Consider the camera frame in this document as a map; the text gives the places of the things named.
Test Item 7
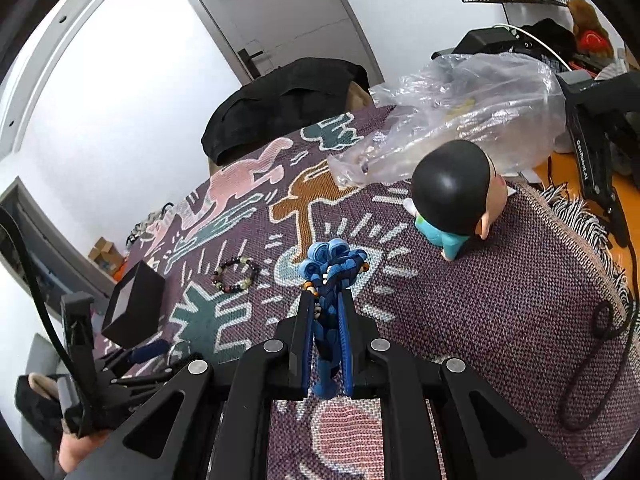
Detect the black white-lined jewelry box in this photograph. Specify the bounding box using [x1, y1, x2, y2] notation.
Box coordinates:
[101, 261, 165, 349]

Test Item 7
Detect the blue knotted cord bracelet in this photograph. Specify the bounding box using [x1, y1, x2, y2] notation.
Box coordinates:
[297, 237, 371, 401]

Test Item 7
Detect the left hand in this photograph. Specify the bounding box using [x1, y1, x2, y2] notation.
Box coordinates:
[58, 430, 111, 474]

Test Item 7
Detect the cardboard box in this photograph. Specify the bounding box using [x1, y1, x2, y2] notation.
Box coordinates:
[88, 237, 125, 276]

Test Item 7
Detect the purple patterned woven blanket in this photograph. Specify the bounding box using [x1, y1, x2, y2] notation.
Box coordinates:
[129, 108, 639, 479]

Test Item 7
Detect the black-haired toy figurine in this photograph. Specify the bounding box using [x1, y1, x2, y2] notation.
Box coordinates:
[402, 140, 510, 261]

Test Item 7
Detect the black jacket on chair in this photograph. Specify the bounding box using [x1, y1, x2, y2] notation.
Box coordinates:
[201, 58, 369, 167]

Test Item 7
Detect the clear plastic bag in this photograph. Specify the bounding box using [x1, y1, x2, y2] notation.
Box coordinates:
[328, 53, 565, 188]

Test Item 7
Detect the grey door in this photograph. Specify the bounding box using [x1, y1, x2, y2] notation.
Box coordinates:
[188, 0, 383, 86]

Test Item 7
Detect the brown plush toy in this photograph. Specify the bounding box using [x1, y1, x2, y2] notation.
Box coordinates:
[566, 0, 614, 58]

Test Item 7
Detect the multicolour bead bracelet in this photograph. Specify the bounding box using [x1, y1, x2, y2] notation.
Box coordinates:
[211, 257, 263, 294]

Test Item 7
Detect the black cable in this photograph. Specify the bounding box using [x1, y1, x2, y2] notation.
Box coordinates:
[556, 238, 640, 434]

